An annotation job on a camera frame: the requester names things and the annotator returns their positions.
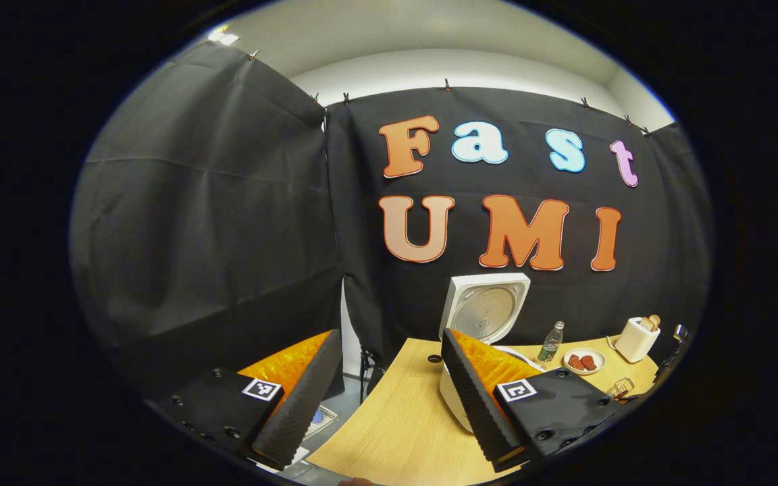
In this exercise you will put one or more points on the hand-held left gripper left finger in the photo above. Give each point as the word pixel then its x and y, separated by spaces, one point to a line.
pixel 294 405

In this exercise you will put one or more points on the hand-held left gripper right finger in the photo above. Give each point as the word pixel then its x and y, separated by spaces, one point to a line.
pixel 477 405

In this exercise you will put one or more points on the white rice cooker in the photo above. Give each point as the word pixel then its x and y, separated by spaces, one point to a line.
pixel 487 307

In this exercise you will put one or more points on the white and blue box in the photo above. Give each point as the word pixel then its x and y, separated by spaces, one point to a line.
pixel 321 418

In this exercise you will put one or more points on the white toaster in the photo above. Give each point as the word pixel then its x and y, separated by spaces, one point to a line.
pixel 634 343

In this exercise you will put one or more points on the toasted bread slice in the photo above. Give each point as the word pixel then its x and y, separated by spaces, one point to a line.
pixel 645 325
pixel 654 320

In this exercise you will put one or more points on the red meat piece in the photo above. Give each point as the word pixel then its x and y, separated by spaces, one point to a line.
pixel 575 362
pixel 589 362

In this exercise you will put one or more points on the black tripod stand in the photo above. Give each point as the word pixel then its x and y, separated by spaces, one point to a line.
pixel 370 371

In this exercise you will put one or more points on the small white plate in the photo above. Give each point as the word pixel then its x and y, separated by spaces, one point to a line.
pixel 585 371

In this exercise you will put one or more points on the clear plastic water bottle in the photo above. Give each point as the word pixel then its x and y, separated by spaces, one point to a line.
pixel 551 344

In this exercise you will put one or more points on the black backdrop cloth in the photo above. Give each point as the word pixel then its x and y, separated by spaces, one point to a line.
pixel 227 202

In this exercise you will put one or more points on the ceiling light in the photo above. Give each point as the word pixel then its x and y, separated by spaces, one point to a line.
pixel 223 37

